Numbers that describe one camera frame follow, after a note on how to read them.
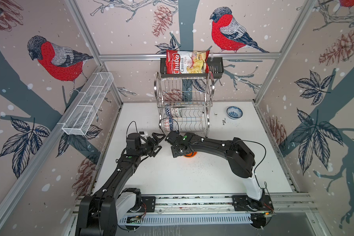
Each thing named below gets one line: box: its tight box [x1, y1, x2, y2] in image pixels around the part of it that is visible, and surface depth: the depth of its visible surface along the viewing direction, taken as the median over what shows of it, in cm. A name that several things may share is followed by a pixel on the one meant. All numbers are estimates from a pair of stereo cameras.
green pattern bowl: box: [175, 107, 183, 118], surface depth 102 cm
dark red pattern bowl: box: [170, 107, 176, 118], surface depth 100 cm
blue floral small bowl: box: [226, 106, 244, 120], surface depth 113 cm
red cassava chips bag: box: [165, 49, 210, 75], surface depth 90 cm
